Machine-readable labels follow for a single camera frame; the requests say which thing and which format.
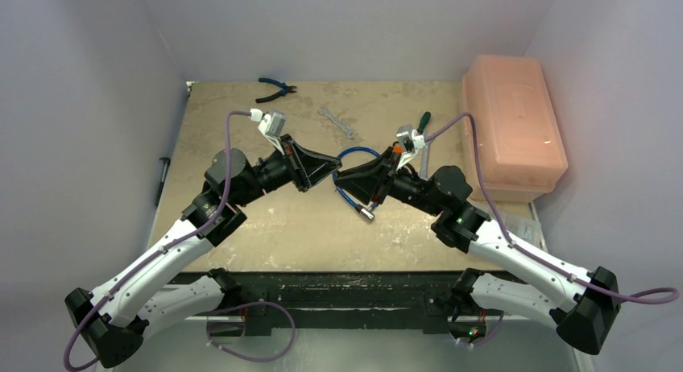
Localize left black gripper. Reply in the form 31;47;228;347
234;134;342;207

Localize blue cable lock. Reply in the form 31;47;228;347
335;147;380;222

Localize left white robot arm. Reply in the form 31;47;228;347
65;135;342;368

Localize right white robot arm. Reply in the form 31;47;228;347
333;147;620;355

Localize small silver wrench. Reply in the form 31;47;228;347
318;106;358;139

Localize large silver wrench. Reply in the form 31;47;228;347
419;143;430;180

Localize orange plastic toolbox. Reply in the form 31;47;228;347
462;55;568;203

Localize clear plastic bags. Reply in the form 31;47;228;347
501;212;545;251

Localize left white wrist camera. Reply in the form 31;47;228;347
249;108;287;155

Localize blue handled pliers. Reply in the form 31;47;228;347
255;77;298;105

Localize green handled screwdriver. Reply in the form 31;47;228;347
416;111;432;134

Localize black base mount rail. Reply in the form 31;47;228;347
159;271;508;339

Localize black handled tool at edge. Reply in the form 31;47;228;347
155;156;171;207

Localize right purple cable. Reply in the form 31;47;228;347
424;111;681;307

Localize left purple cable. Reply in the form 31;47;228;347
63;110;255;372

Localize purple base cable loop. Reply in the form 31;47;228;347
205;300;297;364

